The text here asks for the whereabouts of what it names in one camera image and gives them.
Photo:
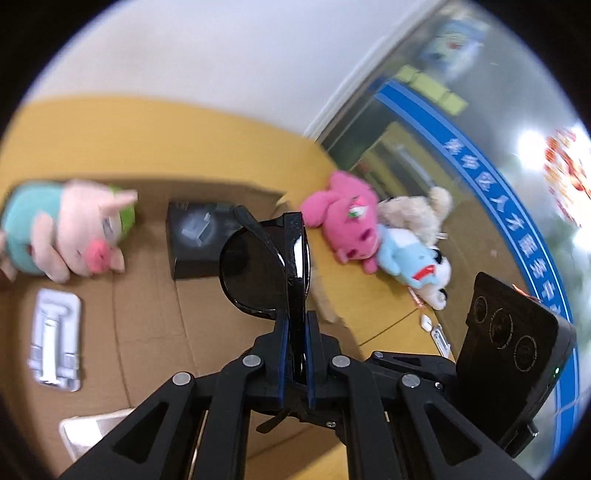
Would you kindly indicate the beige plush toy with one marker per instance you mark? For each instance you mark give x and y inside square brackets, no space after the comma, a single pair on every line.
[411,214]

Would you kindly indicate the yellow wooden desktop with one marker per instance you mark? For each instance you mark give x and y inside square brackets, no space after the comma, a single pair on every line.
[138,138]

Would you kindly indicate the black product box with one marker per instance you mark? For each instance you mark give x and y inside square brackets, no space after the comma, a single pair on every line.
[194,244]

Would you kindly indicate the red window decoration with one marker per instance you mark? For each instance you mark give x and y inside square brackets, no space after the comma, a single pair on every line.
[568,170]

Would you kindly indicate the pink pig plush toy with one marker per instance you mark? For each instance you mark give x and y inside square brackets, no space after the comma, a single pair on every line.
[74,221]

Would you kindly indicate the brown cardboard box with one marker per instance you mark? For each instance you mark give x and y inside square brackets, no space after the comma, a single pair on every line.
[147,332]

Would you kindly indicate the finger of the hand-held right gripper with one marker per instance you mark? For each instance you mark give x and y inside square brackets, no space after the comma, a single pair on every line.
[425,367]

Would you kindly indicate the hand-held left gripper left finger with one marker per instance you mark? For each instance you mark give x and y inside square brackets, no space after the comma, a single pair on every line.
[282,360]

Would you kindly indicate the magenta plush toy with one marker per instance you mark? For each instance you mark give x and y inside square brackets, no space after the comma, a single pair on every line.
[341,217]

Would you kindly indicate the black sunglasses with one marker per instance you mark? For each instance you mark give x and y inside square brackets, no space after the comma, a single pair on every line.
[249,267]

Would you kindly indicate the light blue plush toy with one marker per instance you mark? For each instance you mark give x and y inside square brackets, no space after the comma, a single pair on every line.
[401,254]

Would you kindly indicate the white dog plush toy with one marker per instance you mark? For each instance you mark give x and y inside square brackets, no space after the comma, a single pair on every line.
[438,281]

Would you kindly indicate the glass partition with blue stripe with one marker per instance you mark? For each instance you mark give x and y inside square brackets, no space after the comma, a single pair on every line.
[461,152]

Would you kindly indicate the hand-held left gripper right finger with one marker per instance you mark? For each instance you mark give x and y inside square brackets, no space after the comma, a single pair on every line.
[310,364]

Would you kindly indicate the grey phone stand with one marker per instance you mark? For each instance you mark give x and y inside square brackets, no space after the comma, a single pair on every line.
[55,323]

